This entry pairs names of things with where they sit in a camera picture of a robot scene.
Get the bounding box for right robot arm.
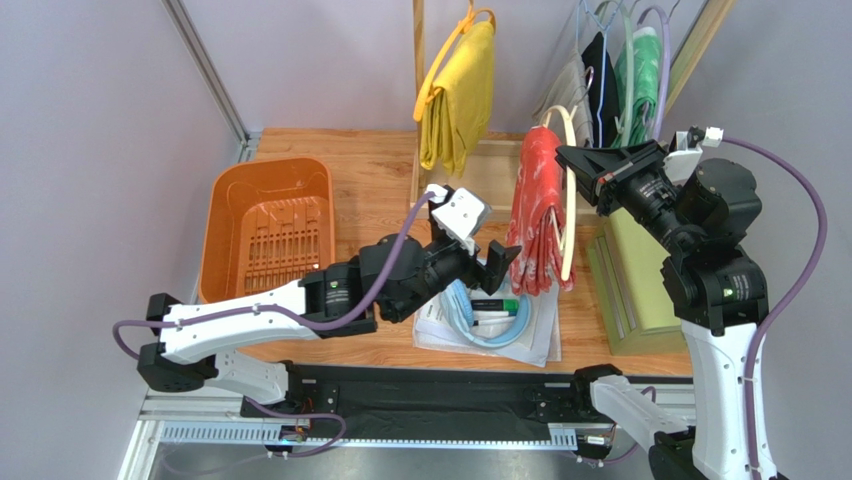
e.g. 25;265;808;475
556;141;780;479

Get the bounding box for blue headphones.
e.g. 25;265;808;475
437;280;532;350

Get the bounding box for white pen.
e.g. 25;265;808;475
471;316;517;327

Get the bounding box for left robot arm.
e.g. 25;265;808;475
136;228;521;405

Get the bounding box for wooden clothes rack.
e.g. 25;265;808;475
409;0;739;226

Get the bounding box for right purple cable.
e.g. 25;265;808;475
722;136;829;480

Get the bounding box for orange plastic basket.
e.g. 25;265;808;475
198;157;336;303

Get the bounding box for aluminium frame post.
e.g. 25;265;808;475
162;0;251;147

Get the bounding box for black trousers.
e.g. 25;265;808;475
581;32;621;148

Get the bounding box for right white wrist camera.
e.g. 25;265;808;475
664;126;724;185

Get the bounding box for cream plastic hanger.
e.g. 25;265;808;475
540;105;577;282

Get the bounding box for green black marker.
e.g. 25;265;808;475
471;299;520;315

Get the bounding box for red patterned trousers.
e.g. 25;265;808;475
506;126;575;296

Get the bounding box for green trousers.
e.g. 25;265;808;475
615;26;663;146

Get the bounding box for olive green box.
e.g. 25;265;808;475
586;209;687;356

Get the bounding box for light green hanger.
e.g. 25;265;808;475
592;1;635;147

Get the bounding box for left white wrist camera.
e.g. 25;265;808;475
425;184;492;257

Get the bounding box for orange plastic hanger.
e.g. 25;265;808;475
412;0;497;123

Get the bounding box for grey trousers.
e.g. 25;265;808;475
532;46;594;147

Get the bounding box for blue wire hanger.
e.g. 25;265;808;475
575;1;608;147

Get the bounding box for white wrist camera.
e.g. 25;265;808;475
664;126;724;185
425;184;492;257

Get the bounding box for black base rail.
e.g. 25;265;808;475
239;361;694;444

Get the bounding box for purple plastic hanger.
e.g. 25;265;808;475
638;5;672;140

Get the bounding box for purple cable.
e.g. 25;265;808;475
722;136;829;480
111;191;437;361

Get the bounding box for yellow trousers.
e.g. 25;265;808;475
418;21;496;177

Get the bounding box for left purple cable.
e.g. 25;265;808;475
111;191;437;361

